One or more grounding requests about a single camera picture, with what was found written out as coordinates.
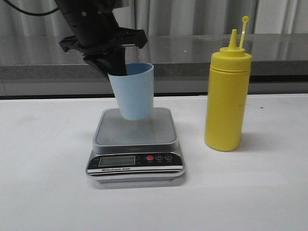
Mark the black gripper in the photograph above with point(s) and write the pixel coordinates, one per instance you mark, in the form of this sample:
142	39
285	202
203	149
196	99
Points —
96	30

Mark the light blue plastic cup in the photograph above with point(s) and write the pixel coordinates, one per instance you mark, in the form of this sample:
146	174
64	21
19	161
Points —
134	92

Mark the yellow squeeze bottle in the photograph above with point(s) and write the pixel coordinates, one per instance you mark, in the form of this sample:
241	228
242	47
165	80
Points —
229	76

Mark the silver electronic kitchen scale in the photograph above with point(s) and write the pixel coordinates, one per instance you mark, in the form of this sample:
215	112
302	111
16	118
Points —
135	150

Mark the grey curtain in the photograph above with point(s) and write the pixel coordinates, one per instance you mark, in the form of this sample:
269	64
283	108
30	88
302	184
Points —
26	18

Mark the grey stone counter ledge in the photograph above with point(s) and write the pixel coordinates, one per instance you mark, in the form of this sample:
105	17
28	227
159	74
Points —
276	57

